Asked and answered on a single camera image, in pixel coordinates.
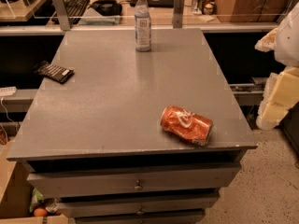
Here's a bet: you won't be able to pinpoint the dark chocolate bar wrapper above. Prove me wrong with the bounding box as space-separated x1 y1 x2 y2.
34 61 74 84

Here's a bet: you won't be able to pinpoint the top drawer knob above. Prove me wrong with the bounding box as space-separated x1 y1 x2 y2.
134 180 143 191

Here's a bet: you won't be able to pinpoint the white power strip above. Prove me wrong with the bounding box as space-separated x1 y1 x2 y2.
0 87 17 97

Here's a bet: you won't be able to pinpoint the middle metal bracket post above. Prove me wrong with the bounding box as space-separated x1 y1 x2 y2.
173 0 185 28

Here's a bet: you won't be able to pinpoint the small jar on desk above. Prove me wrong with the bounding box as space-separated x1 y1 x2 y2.
203 4 214 15

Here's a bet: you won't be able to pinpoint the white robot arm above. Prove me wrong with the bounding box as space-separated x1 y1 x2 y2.
255 3 299 130

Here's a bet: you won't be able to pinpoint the green snack bag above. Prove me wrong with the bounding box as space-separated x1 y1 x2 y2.
29 189 44 213

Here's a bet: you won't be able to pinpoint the black closed laptop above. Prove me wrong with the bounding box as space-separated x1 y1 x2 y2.
148 0 174 7

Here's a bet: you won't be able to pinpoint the black headphones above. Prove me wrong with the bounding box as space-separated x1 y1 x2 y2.
90 0 122 16

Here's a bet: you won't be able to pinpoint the black computer keyboard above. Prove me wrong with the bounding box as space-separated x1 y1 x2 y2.
64 0 90 24

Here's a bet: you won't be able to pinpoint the clear plastic water bottle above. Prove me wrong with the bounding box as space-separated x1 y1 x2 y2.
135 0 151 51

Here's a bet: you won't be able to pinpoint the drawer knob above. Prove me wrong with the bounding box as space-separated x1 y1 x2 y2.
136 206 145 216
134 180 143 191

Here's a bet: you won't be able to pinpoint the orange fruit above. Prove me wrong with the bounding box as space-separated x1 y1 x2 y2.
33 207 49 217

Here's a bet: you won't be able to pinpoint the metal bracket post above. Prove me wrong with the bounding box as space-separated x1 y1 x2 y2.
173 0 185 28
52 0 71 31

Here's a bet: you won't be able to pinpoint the crushed red coke can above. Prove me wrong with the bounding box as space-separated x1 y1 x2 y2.
160 106 213 147

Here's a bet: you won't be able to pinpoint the left metal bracket post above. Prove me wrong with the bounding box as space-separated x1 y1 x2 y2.
52 0 71 31

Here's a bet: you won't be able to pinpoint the grey drawer cabinet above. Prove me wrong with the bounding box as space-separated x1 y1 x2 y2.
7 29 256 224

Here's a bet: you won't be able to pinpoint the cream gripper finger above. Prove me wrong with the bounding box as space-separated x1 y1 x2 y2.
256 67 299 130
255 28 278 52

